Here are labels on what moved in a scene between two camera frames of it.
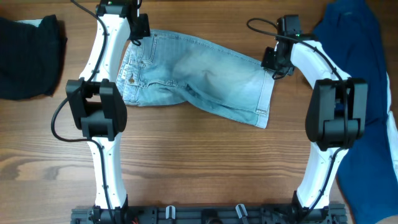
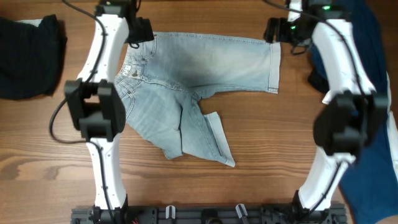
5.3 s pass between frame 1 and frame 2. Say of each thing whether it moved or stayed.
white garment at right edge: stayed
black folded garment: stayed
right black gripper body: moved
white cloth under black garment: stayed
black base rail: stayed
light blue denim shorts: moved
